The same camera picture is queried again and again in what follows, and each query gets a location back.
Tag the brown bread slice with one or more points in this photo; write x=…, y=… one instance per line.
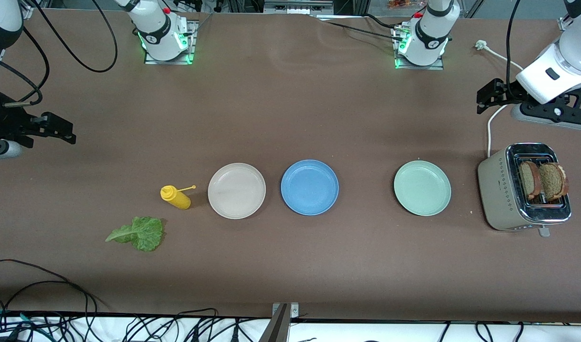
x=528, y=179
x=552, y=181

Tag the yellow squeeze bottle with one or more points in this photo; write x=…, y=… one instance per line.
x=179, y=199

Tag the orange snack packet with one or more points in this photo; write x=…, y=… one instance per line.
x=404, y=4

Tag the aluminium corner bracket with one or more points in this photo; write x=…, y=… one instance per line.
x=566, y=24

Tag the aluminium extrusion camera post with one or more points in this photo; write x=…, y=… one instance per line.
x=278, y=327

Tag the blue plate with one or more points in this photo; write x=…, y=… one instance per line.
x=309, y=187

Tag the beige plate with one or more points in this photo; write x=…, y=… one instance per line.
x=237, y=191

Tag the beige chrome two-slot toaster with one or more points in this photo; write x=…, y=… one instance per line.
x=497, y=190

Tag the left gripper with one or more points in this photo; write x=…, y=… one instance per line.
x=508, y=93

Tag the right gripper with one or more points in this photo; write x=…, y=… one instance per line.
x=5, y=119

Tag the aluminium extrusion bar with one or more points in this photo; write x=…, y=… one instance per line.
x=27, y=8

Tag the aluminium frame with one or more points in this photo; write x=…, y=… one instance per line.
x=297, y=6

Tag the light green plate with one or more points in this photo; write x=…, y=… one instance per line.
x=422, y=188

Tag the green lettuce leaf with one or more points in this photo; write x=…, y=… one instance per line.
x=145, y=235

